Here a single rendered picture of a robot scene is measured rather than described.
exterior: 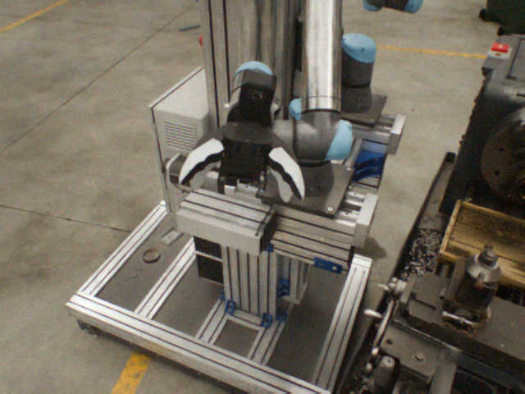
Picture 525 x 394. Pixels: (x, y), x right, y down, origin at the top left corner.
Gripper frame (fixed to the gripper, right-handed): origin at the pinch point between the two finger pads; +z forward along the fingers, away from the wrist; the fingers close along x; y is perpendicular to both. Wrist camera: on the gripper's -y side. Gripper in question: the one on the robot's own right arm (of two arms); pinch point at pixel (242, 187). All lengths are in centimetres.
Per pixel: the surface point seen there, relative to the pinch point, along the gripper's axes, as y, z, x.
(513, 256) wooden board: 58, -55, -89
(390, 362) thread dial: 64, -17, -43
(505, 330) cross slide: 52, -22, -70
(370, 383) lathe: 84, -22, -45
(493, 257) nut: 33, -27, -59
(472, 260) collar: 36, -29, -56
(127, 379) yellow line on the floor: 165, -55, 39
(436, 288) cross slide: 54, -34, -56
